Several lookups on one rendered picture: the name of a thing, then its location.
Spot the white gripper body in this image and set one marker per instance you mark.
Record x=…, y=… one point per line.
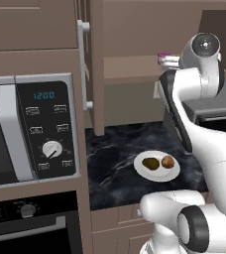
x=171, y=63

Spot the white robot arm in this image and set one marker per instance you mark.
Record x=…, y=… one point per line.
x=217, y=158

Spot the purple jam jar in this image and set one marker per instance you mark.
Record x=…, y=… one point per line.
x=162, y=57

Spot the brown bread roll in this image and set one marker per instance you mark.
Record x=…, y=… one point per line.
x=168, y=162

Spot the dark green avocado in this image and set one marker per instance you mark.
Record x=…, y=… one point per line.
x=150, y=163

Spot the white round plate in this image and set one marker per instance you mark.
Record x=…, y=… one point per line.
x=156, y=176

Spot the brown cabinet above microwave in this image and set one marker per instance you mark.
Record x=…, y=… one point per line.
x=29, y=23

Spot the grey countertop appliance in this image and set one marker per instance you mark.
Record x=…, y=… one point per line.
x=224, y=102

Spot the black and silver microwave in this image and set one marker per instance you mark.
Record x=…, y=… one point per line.
x=49, y=132

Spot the white microwave knob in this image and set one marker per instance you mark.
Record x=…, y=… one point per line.
x=52, y=149

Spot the brown drawer front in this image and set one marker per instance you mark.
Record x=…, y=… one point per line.
x=115, y=228

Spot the grey oven knob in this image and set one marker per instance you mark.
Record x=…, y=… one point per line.
x=28, y=211

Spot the black built-in oven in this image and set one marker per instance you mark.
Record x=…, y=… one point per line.
x=35, y=228

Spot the brown wall cabinet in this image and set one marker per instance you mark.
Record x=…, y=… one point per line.
x=135, y=33

